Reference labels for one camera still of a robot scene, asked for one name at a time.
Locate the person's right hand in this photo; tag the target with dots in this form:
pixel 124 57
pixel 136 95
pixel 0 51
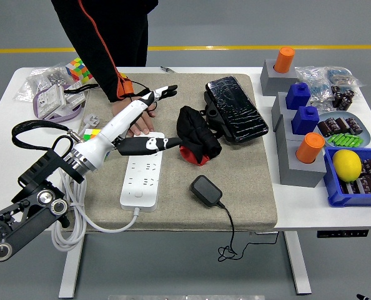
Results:
pixel 145 123

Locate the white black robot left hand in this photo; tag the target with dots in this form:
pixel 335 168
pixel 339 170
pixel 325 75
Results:
pixel 116 125

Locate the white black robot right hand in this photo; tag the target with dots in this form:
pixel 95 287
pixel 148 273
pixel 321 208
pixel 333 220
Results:
pixel 360 297

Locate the person's right forearm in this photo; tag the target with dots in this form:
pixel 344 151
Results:
pixel 110 75

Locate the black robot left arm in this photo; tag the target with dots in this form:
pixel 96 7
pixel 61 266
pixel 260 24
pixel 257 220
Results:
pixel 32 215

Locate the multicolour puzzle cube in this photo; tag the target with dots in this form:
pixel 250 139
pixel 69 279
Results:
pixel 77 70
pixel 90 135

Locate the black red fabric bundle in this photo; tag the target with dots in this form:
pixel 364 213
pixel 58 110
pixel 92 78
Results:
pixel 195 131

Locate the silver pen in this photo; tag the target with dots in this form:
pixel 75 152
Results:
pixel 168 69

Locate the black table control panel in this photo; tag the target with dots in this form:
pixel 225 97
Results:
pixel 342 233

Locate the white table leg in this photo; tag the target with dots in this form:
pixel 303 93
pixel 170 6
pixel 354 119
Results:
pixel 298 265
pixel 70 268

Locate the grey-brown fabric mat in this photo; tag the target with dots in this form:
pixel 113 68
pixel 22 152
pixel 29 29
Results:
pixel 173 193

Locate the black glossy wrapped device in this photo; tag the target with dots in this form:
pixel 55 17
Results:
pixel 235 106

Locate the person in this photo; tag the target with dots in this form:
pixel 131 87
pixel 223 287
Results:
pixel 110 25

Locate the blue plastic bin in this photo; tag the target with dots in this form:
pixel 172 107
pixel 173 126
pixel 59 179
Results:
pixel 332 197

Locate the black capacitors pile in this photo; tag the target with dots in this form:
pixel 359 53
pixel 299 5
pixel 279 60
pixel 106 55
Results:
pixel 368 182

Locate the yellow lemon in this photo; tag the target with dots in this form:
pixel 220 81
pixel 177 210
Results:
pixel 347 165

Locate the grey socket block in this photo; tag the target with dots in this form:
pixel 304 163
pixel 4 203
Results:
pixel 279 107
pixel 274 81
pixel 301 175
pixel 285 134

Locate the orange cylinder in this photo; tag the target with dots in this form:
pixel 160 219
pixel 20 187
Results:
pixel 284 60
pixel 310 147

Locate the blue peg block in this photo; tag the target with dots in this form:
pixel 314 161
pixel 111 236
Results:
pixel 304 120
pixel 298 95

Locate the green cylindrical cells pile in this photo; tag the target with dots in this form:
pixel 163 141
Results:
pixel 344 140

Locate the light blue plate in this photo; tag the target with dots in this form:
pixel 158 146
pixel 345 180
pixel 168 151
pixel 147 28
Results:
pixel 366 134

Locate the black capacitor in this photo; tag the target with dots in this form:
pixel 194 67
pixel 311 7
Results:
pixel 324 128
pixel 354 125
pixel 343 124
pixel 333 125

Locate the clear bag of blue resistors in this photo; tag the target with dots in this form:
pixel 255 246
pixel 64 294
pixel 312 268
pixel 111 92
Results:
pixel 316 84

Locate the clear bag of black capacitors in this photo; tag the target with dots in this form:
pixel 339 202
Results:
pixel 343 98

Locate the clear bag of blue parts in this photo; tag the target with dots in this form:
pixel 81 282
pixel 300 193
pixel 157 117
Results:
pixel 341 75

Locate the white wall socket panel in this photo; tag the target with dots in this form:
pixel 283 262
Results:
pixel 49 100
pixel 74 98

